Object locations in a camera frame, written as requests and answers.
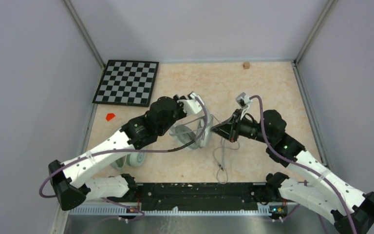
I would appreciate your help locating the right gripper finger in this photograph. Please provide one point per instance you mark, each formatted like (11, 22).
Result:
(223, 130)
(229, 122)

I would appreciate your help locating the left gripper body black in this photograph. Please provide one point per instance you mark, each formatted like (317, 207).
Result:
(179, 113)

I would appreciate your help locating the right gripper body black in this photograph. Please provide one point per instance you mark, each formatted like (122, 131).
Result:
(245, 128)

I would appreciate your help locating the white gaming headphones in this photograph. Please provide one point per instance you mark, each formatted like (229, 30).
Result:
(184, 134)

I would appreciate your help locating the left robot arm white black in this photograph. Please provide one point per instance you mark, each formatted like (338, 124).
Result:
(72, 180)

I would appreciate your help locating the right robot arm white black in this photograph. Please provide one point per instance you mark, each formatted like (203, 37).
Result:
(350, 210)

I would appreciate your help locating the mint green headphones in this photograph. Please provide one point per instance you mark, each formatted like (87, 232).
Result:
(131, 159)

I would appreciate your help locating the black white checkerboard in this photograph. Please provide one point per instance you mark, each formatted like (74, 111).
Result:
(127, 83)

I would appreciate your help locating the small red block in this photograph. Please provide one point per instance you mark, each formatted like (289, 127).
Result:
(109, 116)

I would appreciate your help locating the small wooden cube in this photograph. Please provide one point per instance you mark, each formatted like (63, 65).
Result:
(246, 65)

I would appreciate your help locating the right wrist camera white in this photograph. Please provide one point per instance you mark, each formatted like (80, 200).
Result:
(244, 100)

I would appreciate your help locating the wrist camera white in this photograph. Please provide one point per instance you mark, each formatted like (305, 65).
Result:
(244, 100)
(192, 104)

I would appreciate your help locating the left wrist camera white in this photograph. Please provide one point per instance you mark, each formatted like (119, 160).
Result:
(192, 104)

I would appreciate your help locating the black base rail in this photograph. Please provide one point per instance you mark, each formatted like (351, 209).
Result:
(205, 196)

